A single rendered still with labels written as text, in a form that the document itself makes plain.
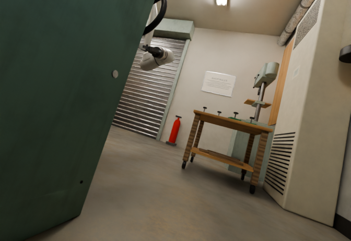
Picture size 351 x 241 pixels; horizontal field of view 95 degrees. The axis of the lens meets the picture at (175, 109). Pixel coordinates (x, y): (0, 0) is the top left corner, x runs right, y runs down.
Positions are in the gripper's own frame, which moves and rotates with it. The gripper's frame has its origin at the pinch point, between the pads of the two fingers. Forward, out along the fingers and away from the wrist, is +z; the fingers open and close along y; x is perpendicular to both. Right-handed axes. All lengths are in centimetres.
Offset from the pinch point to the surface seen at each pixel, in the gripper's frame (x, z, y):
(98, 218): 56, 55, 33
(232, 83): 11, -265, 33
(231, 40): -78, -297, 9
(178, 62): -16, -261, -90
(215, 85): 22, -258, 4
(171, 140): 138, -193, -49
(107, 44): 9, 52, 29
